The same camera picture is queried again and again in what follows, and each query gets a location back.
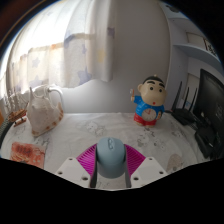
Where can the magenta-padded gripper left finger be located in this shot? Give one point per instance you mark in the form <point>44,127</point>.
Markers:
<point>85,160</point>

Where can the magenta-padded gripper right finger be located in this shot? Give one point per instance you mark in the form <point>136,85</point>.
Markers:
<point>136,160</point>

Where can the light blue computer mouse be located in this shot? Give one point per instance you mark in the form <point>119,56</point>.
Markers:
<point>111,156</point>

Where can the red printed mouse pad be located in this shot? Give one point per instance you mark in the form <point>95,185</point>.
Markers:
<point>28,154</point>

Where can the white printed tablecloth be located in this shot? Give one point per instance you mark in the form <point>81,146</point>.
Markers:
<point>100,128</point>

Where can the cartoon boy clock figure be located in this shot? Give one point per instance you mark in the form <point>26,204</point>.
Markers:
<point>149,101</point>

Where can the large white conch shell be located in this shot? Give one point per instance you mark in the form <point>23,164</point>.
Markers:
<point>43,115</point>

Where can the black router with antennas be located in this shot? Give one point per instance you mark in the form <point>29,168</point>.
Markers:
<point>183,116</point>

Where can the black computer monitor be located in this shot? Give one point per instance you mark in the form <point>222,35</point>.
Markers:
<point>211,100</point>

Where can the white star-print curtain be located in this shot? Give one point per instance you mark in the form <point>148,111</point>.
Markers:
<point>56,43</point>

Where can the white wall shelf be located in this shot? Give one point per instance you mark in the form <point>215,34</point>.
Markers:
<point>200,53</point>

